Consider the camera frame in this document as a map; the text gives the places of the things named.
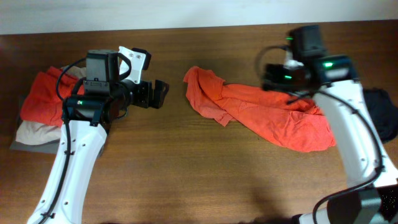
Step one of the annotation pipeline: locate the folded red shirt on stack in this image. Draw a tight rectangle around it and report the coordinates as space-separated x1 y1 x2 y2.
20 66 86 128

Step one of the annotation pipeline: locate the folded grey garment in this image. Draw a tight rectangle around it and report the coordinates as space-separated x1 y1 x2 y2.
9 95 61 154

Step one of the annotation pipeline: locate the folded beige garment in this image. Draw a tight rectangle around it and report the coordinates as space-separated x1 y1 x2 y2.
16 67 86 146

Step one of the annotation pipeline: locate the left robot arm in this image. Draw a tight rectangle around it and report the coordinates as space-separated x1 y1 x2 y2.
28 47 169 224

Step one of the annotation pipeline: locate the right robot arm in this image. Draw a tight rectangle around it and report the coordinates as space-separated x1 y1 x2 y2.
262 25 397 223

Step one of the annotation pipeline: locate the black garment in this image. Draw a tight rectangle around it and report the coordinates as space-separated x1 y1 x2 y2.
363 88 397 143

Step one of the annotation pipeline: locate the red soccer t-shirt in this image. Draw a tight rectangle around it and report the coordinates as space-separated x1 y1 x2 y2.
183 67 336 152

